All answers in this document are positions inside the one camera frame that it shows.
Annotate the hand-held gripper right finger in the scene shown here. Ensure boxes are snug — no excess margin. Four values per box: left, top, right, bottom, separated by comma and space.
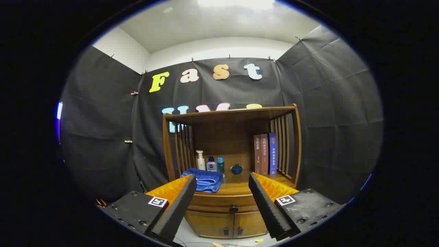
248, 172, 345, 240

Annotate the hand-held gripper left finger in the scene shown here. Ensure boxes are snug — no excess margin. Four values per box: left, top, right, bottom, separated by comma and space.
97, 174, 198, 245

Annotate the wooden drawer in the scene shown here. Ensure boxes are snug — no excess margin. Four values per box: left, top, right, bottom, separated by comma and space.
187, 193, 264, 214

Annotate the wooden cabinet door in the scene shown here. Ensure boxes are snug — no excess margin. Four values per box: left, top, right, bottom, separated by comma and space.
233, 211, 269, 238
185, 210, 235, 239

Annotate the wooden countertop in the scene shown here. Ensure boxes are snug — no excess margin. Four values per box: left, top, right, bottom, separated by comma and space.
170, 170, 296, 197

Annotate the wooden cabinet with slatted shelf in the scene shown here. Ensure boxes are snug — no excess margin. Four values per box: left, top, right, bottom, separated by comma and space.
162, 104, 302, 239

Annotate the blue folded towel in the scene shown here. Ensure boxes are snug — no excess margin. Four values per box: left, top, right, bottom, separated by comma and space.
180, 168, 223, 193

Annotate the reddish brown book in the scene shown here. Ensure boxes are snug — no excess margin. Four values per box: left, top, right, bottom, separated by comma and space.
260, 133, 270, 176

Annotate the blue book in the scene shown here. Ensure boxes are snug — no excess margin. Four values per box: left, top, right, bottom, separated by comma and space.
268, 132, 277, 176

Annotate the dark brown book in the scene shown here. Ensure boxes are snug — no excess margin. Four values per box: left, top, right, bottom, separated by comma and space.
253, 134, 262, 175

